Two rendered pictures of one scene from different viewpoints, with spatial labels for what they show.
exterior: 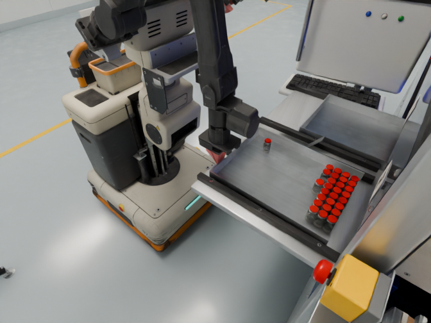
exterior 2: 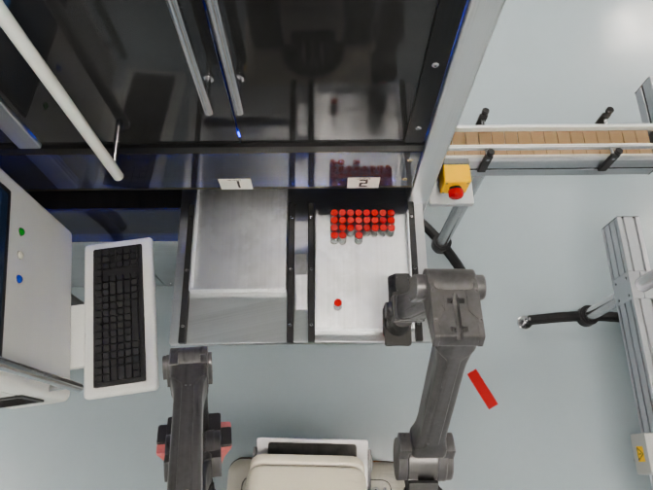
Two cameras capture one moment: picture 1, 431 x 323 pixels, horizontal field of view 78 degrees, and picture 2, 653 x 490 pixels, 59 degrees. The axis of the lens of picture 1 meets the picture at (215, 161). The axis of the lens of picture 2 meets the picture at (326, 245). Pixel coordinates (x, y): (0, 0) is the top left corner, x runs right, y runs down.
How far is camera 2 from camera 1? 1.31 m
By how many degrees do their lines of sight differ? 59
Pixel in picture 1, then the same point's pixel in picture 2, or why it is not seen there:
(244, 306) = not seen: hidden behind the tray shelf
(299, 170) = (341, 263)
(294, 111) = (242, 318)
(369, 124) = (214, 232)
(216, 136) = not seen: hidden behind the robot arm
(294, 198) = (378, 252)
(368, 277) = (451, 168)
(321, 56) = (55, 352)
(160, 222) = (388, 472)
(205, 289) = (388, 385)
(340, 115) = (214, 265)
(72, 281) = not seen: outside the picture
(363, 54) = (50, 283)
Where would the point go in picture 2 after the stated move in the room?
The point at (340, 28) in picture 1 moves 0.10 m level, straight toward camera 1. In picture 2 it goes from (31, 322) to (73, 312)
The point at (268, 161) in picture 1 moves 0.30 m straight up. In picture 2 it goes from (350, 297) to (355, 260)
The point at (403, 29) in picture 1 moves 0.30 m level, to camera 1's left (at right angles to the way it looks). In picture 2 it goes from (28, 228) to (89, 322)
